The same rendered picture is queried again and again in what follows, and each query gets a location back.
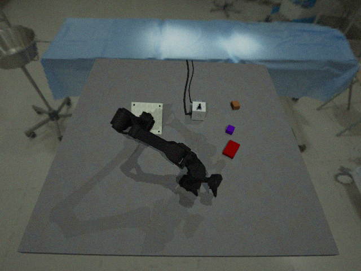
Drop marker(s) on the red rectangular block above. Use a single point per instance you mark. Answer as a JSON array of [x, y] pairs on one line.
[[231, 149]]

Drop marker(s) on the purple cube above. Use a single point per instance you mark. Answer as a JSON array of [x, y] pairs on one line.
[[230, 129]]

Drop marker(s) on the small brown cube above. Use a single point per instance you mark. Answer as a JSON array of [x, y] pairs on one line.
[[235, 105]]

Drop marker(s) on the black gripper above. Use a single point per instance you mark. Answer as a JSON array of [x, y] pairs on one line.
[[213, 181]]

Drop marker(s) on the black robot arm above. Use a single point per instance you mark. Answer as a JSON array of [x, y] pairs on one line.
[[140, 129]]

